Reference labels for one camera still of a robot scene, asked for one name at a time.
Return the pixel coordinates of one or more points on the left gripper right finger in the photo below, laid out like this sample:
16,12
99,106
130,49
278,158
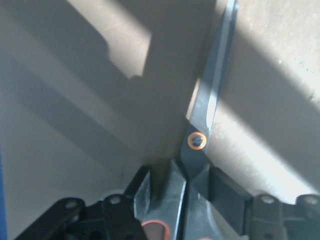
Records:
264,217

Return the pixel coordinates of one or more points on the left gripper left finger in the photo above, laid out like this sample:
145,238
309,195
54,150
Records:
112,218

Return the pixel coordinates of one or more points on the grey orange scissors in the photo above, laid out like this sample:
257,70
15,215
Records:
183,210

